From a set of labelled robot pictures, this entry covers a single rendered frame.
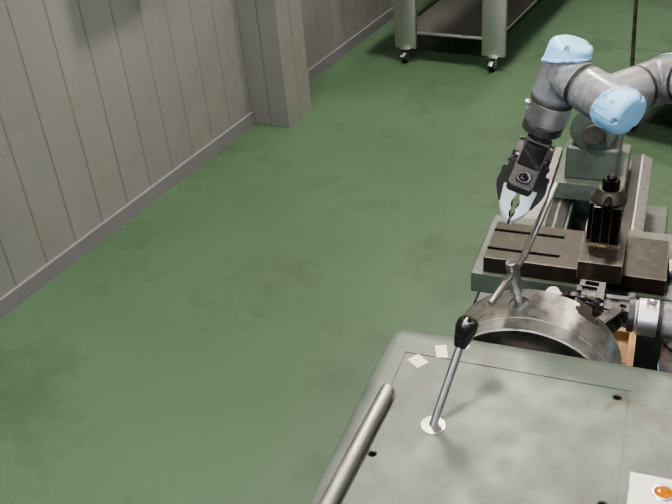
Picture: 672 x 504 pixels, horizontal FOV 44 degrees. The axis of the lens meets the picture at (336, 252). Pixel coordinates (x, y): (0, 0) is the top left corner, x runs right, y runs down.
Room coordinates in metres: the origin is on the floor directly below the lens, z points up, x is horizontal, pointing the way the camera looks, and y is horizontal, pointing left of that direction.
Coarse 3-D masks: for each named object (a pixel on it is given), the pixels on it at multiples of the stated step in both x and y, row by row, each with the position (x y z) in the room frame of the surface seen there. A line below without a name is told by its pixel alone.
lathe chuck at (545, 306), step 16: (480, 304) 1.22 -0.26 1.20; (496, 304) 1.19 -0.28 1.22; (528, 304) 1.16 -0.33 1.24; (544, 304) 1.15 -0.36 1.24; (560, 304) 1.16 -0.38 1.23; (576, 304) 1.16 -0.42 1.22; (480, 320) 1.16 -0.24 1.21; (544, 320) 1.11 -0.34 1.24; (560, 320) 1.11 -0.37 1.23; (576, 320) 1.12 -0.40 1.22; (592, 336) 1.10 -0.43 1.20; (608, 336) 1.13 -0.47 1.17; (608, 352) 1.09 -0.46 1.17
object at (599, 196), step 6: (600, 186) 1.70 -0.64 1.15; (594, 192) 1.70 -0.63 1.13; (600, 192) 1.68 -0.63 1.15; (606, 192) 1.67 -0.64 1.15; (612, 192) 1.67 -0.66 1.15; (618, 192) 1.66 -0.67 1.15; (624, 192) 1.68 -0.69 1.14; (594, 198) 1.68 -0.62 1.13; (600, 198) 1.67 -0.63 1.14; (612, 198) 1.66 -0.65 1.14; (618, 198) 1.66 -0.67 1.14; (624, 198) 1.66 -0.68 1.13; (600, 204) 1.66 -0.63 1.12; (618, 204) 1.65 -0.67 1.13
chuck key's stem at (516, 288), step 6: (510, 264) 1.17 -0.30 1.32; (516, 264) 1.17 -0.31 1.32; (510, 270) 1.17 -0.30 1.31; (516, 270) 1.17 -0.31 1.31; (516, 276) 1.16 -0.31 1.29; (510, 282) 1.17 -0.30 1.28; (516, 282) 1.16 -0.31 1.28; (510, 288) 1.17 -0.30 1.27; (516, 288) 1.16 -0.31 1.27; (522, 288) 1.17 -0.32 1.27; (516, 294) 1.16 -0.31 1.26; (516, 300) 1.16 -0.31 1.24; (522, 300) 1.17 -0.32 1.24
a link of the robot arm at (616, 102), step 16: (592, 64) 1.28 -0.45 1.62; (576, 80) 1.25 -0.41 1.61; (592, 80) 1.23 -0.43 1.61; (608, 80) 1.23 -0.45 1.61; (624, 80) 1.23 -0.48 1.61; (640, 80) 1.23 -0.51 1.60; (576, 96) 1.24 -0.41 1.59; (592, 96) 1.21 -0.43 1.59; (608, 96) 1.20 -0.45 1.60; (624, 96) 1.18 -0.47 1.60; (640, 96) 1.19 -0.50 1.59; (592, 112) 1.20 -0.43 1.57; (608, 112) 1.18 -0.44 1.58; (624, 112) 1.17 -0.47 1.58; (640, 112) 1.19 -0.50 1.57; (608, 128) 1.18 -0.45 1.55; (624, 128) 1.18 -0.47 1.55
